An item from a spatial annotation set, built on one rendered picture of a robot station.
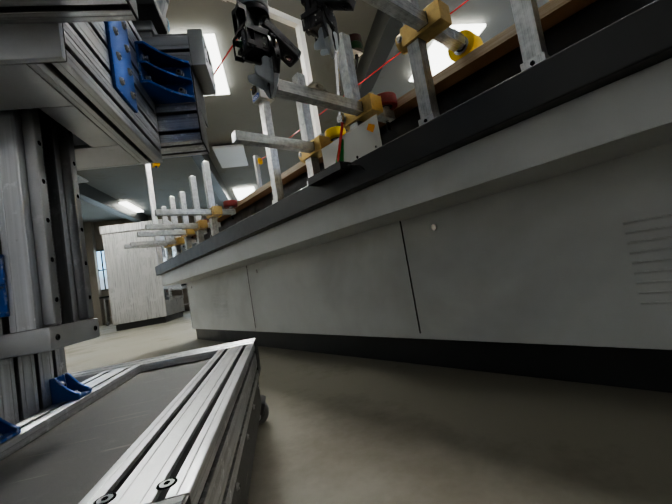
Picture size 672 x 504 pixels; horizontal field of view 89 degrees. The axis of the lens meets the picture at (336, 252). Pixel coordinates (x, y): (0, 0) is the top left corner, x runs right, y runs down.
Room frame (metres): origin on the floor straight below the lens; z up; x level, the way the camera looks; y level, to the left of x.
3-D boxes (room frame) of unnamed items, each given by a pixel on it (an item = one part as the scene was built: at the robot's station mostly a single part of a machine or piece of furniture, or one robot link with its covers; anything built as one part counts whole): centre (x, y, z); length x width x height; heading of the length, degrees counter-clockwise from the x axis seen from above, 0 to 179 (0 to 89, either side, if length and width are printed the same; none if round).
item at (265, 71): (0.78, 0.09, 0.86); 0.06 x 0.03 x 0.09; 130
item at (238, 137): (1.14, 0.08, 0.82); 0.43 x 0.03 x 0.04; 130
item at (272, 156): (1.43, 0.20, 0.93); 0.05 x 0.04 x 0.45; 40
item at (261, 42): (0.79, 0.11, 0.96); 0.09 x 0.08 x 0.12; 130
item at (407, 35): (0.83, -0.31, 0.95); 0.13 x 0.06 x 0.05; 40
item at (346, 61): (1.04, -0.13, 0.87); 0.03 x 0.03 x 0.48; 40
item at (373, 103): (1.03, -0.15, 0.85); 0.13 x 0.06 x 0.05; 40
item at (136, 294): (7.35, 3.96, 1.01); 1.57 x 1.20 x 2.02; 12
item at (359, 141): (1.05, -0.09, 0.75); 0.26 x 0.01 x 0.10; 40
